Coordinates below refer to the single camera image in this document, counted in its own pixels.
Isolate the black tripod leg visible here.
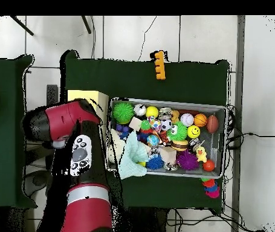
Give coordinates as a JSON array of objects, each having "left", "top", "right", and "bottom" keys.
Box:
[
  {"left": 81, "top": 16, "right": 92, "bottom": 34},
  {"left": 8, "top": 16, "right": 34, "bottom": 36}
]

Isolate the green spiky ball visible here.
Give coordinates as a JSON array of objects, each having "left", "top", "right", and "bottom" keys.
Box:
[
  {"left": 167, "top": 121, "right": 189, "bottom": 143},
  {"left": 112, "top": 101, "right": 135, "bottom": 125}
]

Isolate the yellow smiley ball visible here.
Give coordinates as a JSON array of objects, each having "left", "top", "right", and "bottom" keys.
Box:
[{"left": 187, "top": 125, "right": 201, "bottom": 139}]

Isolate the mint green cloth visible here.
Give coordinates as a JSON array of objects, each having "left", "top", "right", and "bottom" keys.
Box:
[{"left": 117, "top": 131, "right": 150, "bottom": 181}]

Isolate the yellow duck toy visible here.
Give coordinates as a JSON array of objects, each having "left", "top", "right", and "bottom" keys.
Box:
[{"left": 193, "top": 144, "right": 209, "bottom": 164}]

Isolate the clear mesh bin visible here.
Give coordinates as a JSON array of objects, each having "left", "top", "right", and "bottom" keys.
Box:
[{"left": 106, "top": 98, "right": 227, "bottom": 179}]

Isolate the grey floor strip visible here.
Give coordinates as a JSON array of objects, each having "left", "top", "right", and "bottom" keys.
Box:
[{"left": 236, "top": 16, "right": 247, "bottom": 163}]

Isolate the small orange basketball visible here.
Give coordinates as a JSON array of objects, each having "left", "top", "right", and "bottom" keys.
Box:
[{"left": 193, "top": 113, "right": 209, "bottom": 128}]

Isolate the toy hamburger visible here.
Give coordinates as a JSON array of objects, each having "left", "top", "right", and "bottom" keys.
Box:
[{"left": 171, "top": 140, "right": 189, "bottom": 153}]

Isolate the purple spiky toy with eyes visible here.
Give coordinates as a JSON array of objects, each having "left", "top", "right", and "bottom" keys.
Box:
[{"left": 176, "top": 150, "right": 200, "bottom": 172}]

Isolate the dark green tablecloth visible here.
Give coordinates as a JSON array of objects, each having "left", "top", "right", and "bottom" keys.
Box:
[
  {"left": 0, "top": 54, "right": 36, "bottom": 210},
  {"left": 59, "top": 50, "right": 231, "bottom": 213}
]

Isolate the plain wooden cube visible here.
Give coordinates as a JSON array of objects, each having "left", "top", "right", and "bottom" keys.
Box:
[{"left": 159, "top": 146, "right": 178, "bottom": 164}]

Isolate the black can with silver top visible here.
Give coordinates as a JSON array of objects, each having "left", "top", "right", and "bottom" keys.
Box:
[{"left": 189, "top": 138, "right": 203, "bottom": 148}]

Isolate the wooden box with three holes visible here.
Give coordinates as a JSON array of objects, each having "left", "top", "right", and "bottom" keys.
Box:
[{"left": 67, "top": 89, "right": 110, "bottom": 127}]

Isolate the orange plastic comb toy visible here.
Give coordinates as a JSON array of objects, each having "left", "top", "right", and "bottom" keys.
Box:
[{"left": 150, "top": 50, "right": 167, "bottom": 80}]

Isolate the black floor cable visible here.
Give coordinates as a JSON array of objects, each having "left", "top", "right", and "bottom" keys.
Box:
[{"left": 226, "top": 130, "right": 275, "bottom": 143}]

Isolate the white baseball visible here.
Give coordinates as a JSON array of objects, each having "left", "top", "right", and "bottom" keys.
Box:
[{"left": 180, "top": 113, "right": 195, "bottom": 127}]

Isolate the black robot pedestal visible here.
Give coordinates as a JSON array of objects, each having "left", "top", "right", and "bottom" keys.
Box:
[{"left": 112, "top": 207, "right": 169, "bottom": 232}]

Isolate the cream muslin cloth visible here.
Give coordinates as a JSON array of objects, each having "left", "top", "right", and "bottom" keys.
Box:
[{"left": 107, "top": 129, "right": 127, "bottom": 165}]

